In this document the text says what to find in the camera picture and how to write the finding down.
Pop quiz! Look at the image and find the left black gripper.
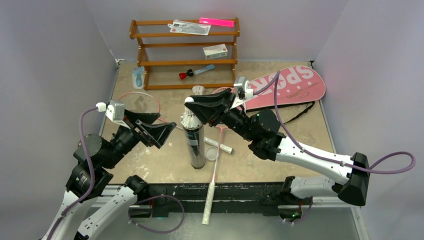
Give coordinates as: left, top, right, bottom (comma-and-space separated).
102, 108, 176, 168

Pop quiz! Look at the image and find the white shuttlecock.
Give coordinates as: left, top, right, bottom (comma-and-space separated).
192, 85, 205, 96
180, 106, 203, 130

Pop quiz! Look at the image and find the black shuttlecock tube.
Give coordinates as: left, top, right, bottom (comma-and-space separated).
182, 125, 206, 169

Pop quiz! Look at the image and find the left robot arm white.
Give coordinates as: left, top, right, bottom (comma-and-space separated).
43, 102, 176, 240

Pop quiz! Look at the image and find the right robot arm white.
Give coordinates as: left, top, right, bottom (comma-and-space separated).
184, 89, 370, 207

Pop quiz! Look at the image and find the pink white badminton racket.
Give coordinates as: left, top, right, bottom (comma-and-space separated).
201, 86, 247, 226

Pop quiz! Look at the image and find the pink badminton racket left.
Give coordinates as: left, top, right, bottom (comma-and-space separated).
117, 91, 233, 154

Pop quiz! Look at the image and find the red black blue marker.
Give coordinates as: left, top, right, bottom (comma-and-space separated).
178, 64, 215, 80

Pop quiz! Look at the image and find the clear plastic tube lid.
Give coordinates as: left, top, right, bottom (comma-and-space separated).
204, 146, 219, 161

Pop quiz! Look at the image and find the white red small box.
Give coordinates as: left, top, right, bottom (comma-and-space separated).
202, 44, 228, 60

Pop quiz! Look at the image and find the wooden three-tier shelf rack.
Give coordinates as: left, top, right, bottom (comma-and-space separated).
129, 17, 241, 90

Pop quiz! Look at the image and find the light blue white device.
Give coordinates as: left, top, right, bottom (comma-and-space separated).
132, 66, 146, 90

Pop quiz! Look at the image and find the pink fluorescent bar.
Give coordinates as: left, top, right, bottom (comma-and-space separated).
199, 17, 235, 28

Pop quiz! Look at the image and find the white packaged item on shelf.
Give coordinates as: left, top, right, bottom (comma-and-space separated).
167, 20, 212, 36

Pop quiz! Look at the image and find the pink sport racket bag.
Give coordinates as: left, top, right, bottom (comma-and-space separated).
241, 65, 326, 112

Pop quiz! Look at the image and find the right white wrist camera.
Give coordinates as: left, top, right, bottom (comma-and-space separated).
233, 76, 254, 101

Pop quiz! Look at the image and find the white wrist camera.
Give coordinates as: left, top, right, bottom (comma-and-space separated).
233, 76, 254, 101
95, 100, 126, 126

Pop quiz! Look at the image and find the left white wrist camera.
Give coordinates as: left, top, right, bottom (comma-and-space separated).
95, 100, 126, 126

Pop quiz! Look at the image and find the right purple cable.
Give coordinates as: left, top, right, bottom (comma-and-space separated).
253, 70, 417, 226

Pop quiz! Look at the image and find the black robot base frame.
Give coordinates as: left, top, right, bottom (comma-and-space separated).
67, 177, 362, 220

